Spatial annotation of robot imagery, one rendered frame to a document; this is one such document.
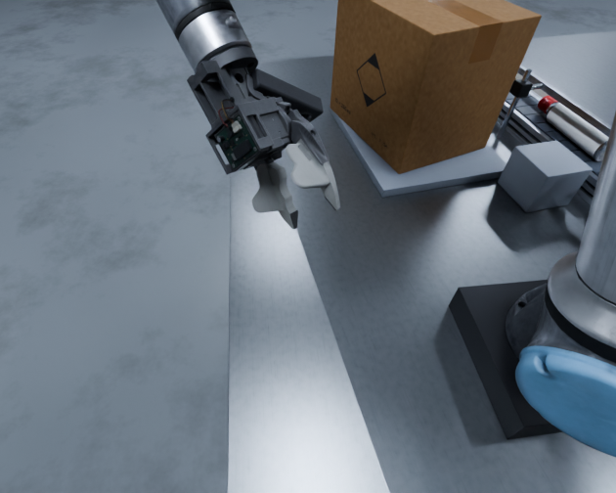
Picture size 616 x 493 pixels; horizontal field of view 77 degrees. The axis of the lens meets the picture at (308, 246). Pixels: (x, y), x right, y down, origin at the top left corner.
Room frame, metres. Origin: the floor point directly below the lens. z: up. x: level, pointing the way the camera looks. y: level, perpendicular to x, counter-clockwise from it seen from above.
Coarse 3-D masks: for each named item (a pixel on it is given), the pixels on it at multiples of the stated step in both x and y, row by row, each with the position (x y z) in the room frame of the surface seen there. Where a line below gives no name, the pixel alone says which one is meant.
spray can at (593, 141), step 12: (540, 108) 0.86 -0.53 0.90; (552, 108) 0.82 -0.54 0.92; (564, 108) 0.81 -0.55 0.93; (552, 120) 0.80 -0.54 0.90; (564, 120) 0.78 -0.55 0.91; (576, 120) 0.76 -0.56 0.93; (564, 132) 0.76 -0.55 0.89; (576, 132) 0.74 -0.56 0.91; (588, 132) 0.72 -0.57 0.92; (600, 132) 0.71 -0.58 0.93; (576, 144) 0.73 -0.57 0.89; (588, 144) 0.70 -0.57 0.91; (600, 144) 0.68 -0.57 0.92; (600, 156) 0.68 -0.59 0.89
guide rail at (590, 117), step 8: (520, 72) 0.92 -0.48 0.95; (536, 80) 0.87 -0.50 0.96; (544, 80) 0.86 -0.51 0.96; (544, 88) 0.84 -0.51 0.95; (552, 88) 0.83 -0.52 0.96; (552, 96) 0.81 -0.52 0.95; (560, 96) 0.80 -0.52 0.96; (568, 104) 0.77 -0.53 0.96; (576, 104) 0.76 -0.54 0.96; (576, 112) 0.74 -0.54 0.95; (584, 112) 0.73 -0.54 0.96; (592, 112) 0.73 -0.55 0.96; (592, 120) 0.71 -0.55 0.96; (600, 120) 0.70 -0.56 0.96; (600, 128) 0.68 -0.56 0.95; (608, 128) 0.67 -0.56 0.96; (608, 136) 0.66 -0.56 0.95
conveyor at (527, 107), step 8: (512, 96) 0.95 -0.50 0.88; (528, 96) 0.96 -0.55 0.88; (520, 104) 0.91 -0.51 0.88; (528, 104) 0.91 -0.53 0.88; (536, 104) 0.92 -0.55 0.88; (520, 112) 0.87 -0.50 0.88; (528, 112) 0.87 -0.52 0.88; (536, 112) 0.87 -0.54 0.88; (544, 112) 0.87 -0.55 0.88; (536, 120) 0.84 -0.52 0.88; (544, 120) 0.84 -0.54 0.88; (544, 128) 0.80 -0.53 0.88; (552, 128) 0.80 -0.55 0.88; (552, 136) 0.77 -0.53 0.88; (560, 136) 0.77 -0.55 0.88; (568, 144) 0.74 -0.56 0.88; (576, 152) 0.71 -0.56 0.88; (584, 152) 0.71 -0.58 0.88; (584, 160) 0.68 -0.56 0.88; (592, 160) 0.68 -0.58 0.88
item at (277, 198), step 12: (264, 168) 0.40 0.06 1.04; (276, 168) 0.40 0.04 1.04; (264, 180) 0.39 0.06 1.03; (276, 180) 0.39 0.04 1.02; (264, 192) 0.38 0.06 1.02; (276, 192) 0.39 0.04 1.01; (288, 192) 0.39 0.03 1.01; (252, 204) 0.36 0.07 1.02; (264, 204) 0.37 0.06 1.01; (276, 204) 0.38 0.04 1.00; (288, 204) 0.38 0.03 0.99; (288, 216) 0.37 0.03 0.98
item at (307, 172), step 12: (300, 144) 0.39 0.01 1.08; (288, 156) 0.37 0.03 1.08; (300, 156) 0.38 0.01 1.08; (312, 156) 0.38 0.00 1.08; (300, 168) 0.36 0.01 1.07; (312, 168) 0.36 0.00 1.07; (324, 168) 0.36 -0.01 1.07; (300, 180) 0.34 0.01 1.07; (312, 180) 0.35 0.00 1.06; (324, 180) 0.36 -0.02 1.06; (324, 192) 0.35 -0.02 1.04; (336, 192) 0.35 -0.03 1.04; (336, 204) 0.34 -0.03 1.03
